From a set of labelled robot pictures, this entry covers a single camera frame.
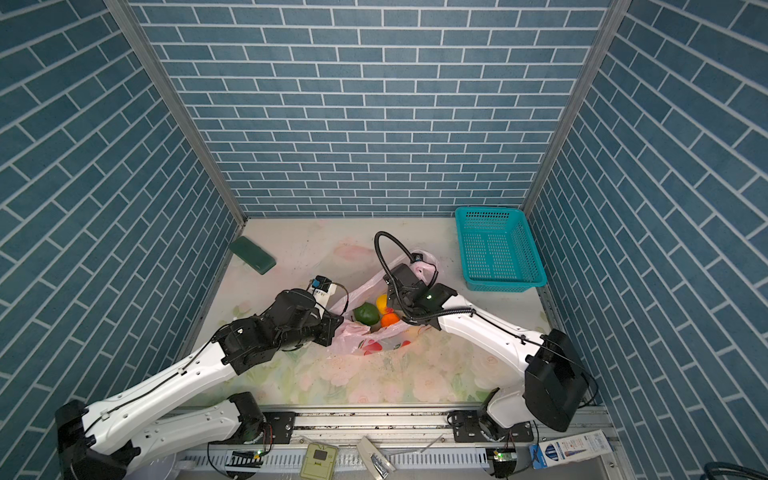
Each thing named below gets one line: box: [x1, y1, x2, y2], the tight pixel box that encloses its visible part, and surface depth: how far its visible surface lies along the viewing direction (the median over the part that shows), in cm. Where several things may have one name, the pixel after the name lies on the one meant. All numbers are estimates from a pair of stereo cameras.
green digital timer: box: [300, 442, 339, 480], surface depth 69 cm
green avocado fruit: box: [352, 302, 380, 326], surface depth 90 cm
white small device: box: [356, 436, 396, 480], surface depth 69 cm
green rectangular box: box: [229, 236, 277, 275], surface depth 110 cm
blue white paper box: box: [529, 429, 614, 470], surface depth 72 cm
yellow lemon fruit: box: [376, 294, 388, 315], surface depth 93 cm
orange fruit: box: [381, 312, 399, 328], surface depth 92 cm
